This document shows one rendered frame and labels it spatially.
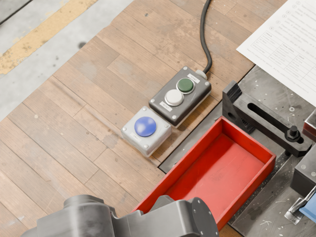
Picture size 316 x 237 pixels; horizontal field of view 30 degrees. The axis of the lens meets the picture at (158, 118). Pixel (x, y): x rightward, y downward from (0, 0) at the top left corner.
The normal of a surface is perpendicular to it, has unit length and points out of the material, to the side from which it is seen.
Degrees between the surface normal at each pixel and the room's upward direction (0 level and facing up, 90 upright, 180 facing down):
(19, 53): 0
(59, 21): 0
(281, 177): 0
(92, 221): 27
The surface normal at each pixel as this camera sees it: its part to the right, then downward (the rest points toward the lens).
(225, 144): -0.09, -0.47
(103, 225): 0.70, -0.47
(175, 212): -0.50, -0.32
